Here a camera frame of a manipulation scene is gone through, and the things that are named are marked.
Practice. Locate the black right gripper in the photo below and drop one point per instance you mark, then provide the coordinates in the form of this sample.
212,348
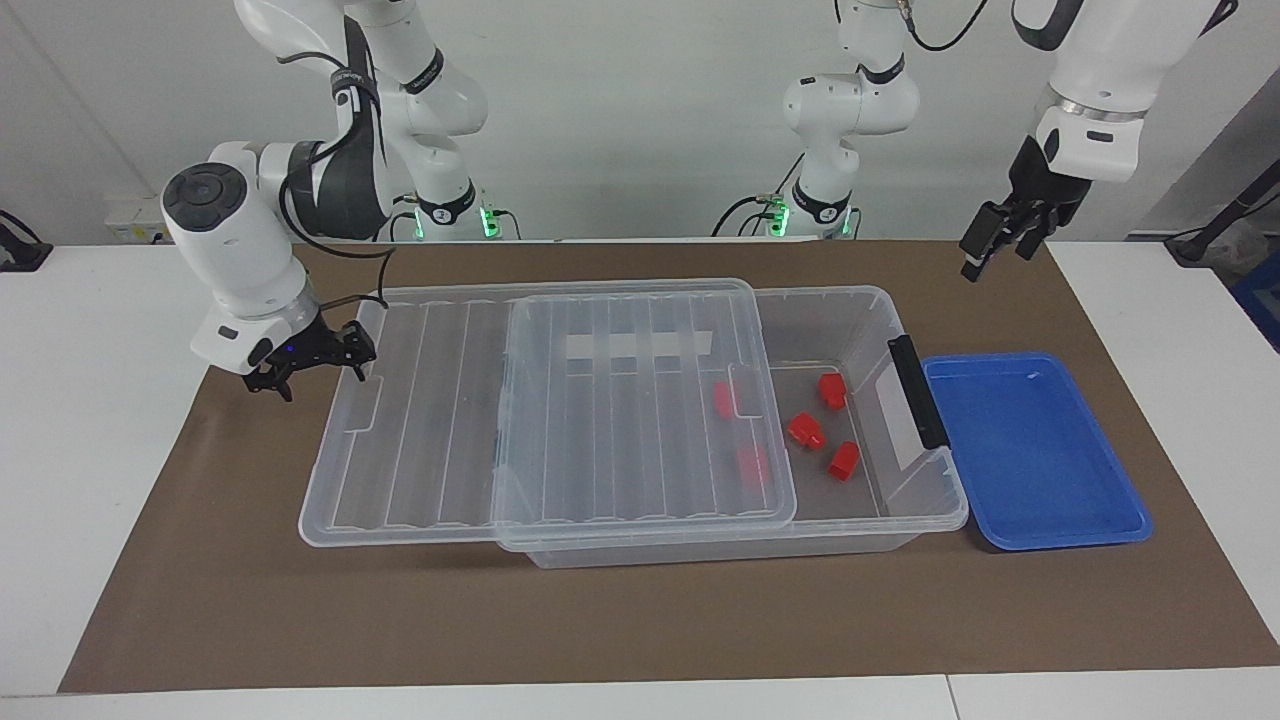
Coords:
300,352

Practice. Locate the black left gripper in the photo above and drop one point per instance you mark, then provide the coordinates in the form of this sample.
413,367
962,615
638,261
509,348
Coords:
1045,190

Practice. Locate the clear ribbed box lid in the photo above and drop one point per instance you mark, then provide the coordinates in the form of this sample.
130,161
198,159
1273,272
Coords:
420,420

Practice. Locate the red block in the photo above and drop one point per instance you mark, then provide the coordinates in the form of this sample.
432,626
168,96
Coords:
723,399
843,460
806,430
752,466
832,390

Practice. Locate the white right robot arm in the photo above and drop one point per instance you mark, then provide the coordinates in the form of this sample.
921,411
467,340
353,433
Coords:
240,250

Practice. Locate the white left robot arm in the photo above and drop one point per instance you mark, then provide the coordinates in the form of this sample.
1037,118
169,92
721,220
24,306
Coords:
1100,90

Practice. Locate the blue plastic tray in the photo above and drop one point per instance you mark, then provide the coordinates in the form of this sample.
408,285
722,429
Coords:
1030,460

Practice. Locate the clear plastic storage box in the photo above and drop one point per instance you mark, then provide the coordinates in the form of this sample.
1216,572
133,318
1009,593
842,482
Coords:
870,520

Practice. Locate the black stand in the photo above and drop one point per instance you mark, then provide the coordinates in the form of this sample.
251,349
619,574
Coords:
1225,215

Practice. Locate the blue crate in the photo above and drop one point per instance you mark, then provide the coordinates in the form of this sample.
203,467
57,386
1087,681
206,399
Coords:
1262,300

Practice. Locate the black device on table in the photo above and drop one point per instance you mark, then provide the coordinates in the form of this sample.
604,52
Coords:
20,250

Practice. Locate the brown table mat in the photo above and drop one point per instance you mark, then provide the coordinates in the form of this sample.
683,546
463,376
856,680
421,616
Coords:
600,620

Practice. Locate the white wall power strip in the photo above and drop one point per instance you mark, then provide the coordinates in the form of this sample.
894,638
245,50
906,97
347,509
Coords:
135,220

